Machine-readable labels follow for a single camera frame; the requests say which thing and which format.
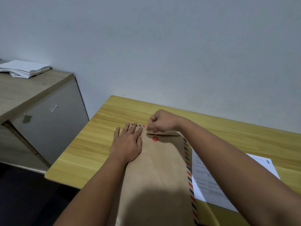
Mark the wooden grey cabinet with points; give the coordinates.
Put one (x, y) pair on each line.
(35, 115)

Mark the brown striped-edge paper envelope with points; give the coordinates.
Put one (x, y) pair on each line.
(157, 176)

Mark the white printed paper sheet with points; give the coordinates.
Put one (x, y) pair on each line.
(211, 183)

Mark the stack of white papers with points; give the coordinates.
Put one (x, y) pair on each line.
(23, 68)

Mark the wooden table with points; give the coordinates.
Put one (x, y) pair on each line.
(211, 143)

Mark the person's left hand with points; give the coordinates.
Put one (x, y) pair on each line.
(125, 145)

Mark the person's right forearm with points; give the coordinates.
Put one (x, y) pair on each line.
(239, 176)

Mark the person's left middle finger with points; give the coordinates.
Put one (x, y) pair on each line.
(132, 128)

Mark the person's left little finger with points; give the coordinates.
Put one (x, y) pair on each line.
(116, 132)

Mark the person's right fingers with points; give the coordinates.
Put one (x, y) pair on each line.
(152, 123)

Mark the person's left forearm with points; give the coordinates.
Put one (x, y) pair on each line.
(94, 192)

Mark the person's left thumb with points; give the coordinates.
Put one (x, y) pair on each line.
(139, 144)

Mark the person's right hand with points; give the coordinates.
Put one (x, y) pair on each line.
(164, 121)

